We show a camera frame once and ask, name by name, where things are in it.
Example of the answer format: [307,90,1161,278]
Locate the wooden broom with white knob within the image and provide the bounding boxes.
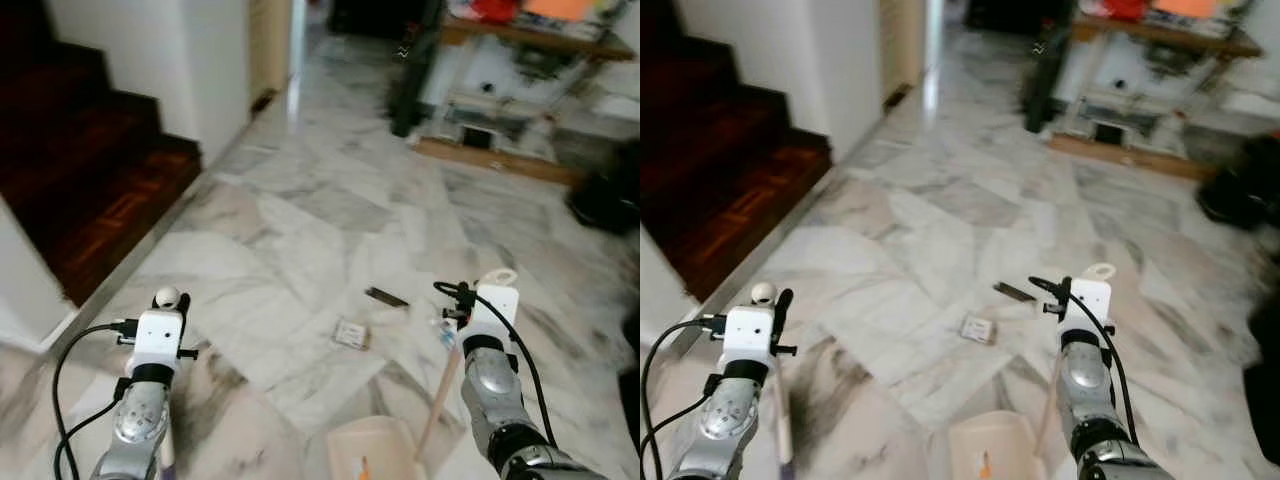
[750,282,798,476]
[154,286,183,473]

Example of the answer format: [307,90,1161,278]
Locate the beige dustpan with wooden handle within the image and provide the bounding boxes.
[947,345,1065,480]
[326,318,464,480]

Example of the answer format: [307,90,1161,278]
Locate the dark wooden staircase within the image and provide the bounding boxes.
[640,0,834,303]
[0,0,204,307]

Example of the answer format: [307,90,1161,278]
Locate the black bag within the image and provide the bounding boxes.
[566,140,641,237]
[1194,133,1280,233]

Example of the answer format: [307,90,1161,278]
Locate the wooden shelf unit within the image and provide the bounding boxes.
[1044,0,1267,183]
[414,0,641,188]

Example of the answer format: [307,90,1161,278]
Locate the black upright appliance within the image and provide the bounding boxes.
[1019,0,1077,137]
[387,0,447,140]

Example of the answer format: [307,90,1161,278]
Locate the orange item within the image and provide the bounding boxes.
[522,0,593,22]
[1150,0,1223,20]

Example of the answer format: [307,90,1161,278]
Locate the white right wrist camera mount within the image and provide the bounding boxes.
[1064,262,1117,337]
[466,267,520,339]

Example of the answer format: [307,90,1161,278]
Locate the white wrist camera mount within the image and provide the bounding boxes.
[466,267,520,339]
[133,309,187,372]
[1064,262,1117,337]
[724,305,780,369]

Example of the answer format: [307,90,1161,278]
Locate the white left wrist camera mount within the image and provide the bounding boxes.
[133,309,187,372]
[724,305,780,369]

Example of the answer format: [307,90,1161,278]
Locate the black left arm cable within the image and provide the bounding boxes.
[51,319,139,480]
[640,315,729,480]

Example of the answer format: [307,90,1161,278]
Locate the light wooden wall panel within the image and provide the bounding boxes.
[248,0,294,109]
[879,0,927,104]

